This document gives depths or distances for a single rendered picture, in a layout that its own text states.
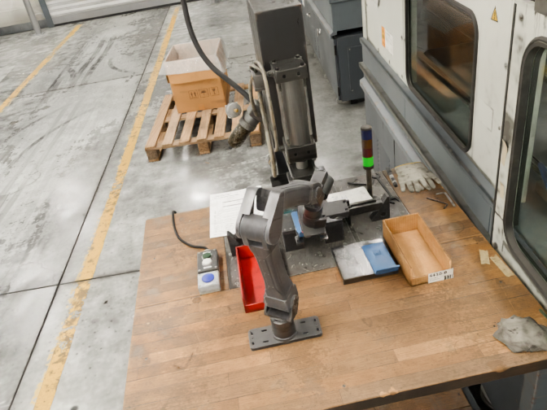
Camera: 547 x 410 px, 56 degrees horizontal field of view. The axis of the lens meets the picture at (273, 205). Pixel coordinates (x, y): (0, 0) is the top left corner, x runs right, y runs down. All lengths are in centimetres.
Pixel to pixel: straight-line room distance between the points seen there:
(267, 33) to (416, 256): 80
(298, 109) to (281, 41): 19
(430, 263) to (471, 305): 19
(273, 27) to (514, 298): 99
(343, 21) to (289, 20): 314
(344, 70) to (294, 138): 325
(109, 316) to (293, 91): 202
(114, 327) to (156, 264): 126
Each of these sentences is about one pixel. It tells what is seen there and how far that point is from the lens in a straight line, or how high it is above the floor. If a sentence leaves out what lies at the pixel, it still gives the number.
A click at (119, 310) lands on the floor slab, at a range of 313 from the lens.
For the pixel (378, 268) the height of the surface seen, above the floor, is 92.
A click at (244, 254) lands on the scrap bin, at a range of 170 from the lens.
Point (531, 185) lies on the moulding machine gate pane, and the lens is 154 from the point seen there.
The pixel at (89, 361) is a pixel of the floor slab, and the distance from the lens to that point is 293.
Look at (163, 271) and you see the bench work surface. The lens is 178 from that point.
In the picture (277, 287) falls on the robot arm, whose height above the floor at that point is 110.
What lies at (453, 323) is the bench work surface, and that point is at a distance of 147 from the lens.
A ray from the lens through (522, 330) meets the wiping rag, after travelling 145.
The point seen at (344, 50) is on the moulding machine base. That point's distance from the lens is 468.
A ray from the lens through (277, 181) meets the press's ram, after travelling 163.
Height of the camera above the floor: 197
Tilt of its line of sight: 33 degrees down
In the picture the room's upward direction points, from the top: 10 degrees counter-clockwise
